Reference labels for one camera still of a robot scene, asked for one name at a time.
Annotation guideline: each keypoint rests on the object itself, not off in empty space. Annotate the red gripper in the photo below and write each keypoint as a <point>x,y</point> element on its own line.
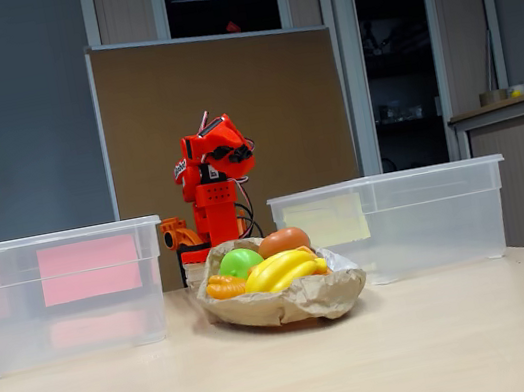
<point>242,160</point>

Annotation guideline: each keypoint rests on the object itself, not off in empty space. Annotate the brown toy doughnut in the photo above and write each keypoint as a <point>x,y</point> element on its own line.
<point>283,242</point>

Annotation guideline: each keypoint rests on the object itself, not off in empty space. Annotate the yellow-green paper label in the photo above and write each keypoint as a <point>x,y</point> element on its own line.
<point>327,220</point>

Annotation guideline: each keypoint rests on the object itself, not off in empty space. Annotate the orange toy croissant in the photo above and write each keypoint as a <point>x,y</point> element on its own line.
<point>222,288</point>

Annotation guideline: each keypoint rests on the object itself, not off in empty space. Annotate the crumpled brown paper bag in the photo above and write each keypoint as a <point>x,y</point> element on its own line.
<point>286,306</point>

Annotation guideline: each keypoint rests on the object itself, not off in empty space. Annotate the small yellow ball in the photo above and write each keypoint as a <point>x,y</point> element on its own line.
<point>516,93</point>

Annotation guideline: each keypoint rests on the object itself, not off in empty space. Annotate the plywood base block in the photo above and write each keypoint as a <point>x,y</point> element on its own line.
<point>193,274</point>

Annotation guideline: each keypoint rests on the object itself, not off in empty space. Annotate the pink paper label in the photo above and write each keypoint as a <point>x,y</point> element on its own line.
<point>89,269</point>

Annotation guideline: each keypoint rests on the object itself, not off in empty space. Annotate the brown tape roll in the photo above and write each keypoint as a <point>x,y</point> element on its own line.
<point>493,97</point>

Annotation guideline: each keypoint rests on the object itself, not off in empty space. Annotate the orange printed clamp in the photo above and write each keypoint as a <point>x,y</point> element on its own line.
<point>175,234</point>

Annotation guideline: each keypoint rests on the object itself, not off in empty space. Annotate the grey cabinet with wooden top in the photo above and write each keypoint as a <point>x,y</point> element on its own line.
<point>515,161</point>

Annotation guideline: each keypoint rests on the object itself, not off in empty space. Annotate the red robot arm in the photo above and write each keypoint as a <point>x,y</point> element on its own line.
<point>214,199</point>

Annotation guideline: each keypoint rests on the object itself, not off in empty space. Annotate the brown cork board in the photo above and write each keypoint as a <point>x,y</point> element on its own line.
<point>280,127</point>

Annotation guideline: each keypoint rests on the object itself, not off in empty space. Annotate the leaning grey metal rod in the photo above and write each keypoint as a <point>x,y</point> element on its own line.
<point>488,59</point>

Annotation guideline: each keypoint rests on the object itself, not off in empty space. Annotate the green toy apple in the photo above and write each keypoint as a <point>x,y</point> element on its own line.
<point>238,263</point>

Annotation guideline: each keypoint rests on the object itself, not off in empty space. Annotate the yellow toy banana bunch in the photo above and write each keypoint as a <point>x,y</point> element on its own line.
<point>280,269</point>

